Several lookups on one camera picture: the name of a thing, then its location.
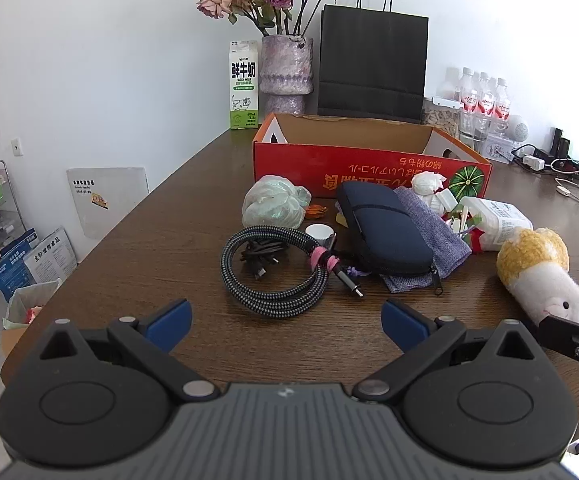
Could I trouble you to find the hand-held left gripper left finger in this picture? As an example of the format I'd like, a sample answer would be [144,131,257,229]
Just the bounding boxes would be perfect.
[38,299,220,404]

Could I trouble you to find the blue printed box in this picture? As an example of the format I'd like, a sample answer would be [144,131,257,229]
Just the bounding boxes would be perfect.
[0,230,40,304]

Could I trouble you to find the red cardboard box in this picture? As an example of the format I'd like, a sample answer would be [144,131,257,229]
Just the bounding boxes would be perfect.
[252,112,493,200]

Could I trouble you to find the purple textured vase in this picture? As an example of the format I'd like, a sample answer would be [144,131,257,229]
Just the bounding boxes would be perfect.
[258,35,315,116]

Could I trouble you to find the black paper bag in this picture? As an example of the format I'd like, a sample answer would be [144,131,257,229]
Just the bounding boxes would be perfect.
[317,0,429,123]

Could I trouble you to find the black upright device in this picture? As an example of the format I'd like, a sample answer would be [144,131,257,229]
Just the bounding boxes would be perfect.
[549,127,571,159]

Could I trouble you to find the purple knit cloth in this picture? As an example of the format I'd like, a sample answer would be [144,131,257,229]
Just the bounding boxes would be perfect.
[382,186,473,294]

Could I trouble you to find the navy zipper pouch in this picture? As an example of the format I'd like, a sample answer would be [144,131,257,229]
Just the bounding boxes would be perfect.
[336,181,443,297]

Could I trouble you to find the small white printed box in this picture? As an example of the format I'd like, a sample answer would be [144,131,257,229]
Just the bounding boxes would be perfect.
[484,132,516,162]

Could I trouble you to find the yellow white hamster plush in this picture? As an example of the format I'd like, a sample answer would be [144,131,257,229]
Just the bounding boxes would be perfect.
[496,226,579,326]

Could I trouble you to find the white green milk carton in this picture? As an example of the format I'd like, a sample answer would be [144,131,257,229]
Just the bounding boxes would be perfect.
[228,40,261,131]

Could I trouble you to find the braided black white cable coil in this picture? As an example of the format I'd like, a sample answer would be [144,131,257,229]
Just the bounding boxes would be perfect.
[220,226,365,319]

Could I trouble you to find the white plastic bottle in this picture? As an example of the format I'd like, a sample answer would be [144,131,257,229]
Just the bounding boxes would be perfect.
[457,196,535,252]

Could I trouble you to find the cardboard bin with bag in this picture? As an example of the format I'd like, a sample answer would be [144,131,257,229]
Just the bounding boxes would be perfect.
[0,277,63,361]

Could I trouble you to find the white leaning board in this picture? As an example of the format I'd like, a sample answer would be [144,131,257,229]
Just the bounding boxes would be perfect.
[66,166,150,240]

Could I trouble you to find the clear jar of seeds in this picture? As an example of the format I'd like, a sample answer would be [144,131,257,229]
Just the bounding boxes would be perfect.
[422,96,463,139]

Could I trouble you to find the clear water bottle red label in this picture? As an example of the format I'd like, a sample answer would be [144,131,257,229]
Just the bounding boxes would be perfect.
[493,78,513,126]
[461,66,480,136]
[477,72,496,133]

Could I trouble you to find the white round speaker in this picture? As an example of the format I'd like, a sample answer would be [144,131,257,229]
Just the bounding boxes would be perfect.
[506,115,531,142]

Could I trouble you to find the white printed carton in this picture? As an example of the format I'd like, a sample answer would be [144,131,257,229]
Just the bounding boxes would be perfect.
[22,227,78,287]

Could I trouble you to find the white round cap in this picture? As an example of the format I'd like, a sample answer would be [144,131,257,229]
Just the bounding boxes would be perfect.
[304,223,335,247]

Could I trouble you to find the red green ornament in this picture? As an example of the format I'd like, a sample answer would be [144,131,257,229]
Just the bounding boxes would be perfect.
[443,210,487,257]

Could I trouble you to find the green white plastic bag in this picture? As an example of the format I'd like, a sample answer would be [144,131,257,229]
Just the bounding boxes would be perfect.
[242,175,313,231]

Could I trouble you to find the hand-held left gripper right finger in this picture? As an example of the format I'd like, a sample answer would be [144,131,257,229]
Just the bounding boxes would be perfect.
[352,299,538,404]

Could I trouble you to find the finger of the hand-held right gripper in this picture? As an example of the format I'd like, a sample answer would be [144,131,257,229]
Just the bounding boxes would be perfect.
[534,312,579,407]

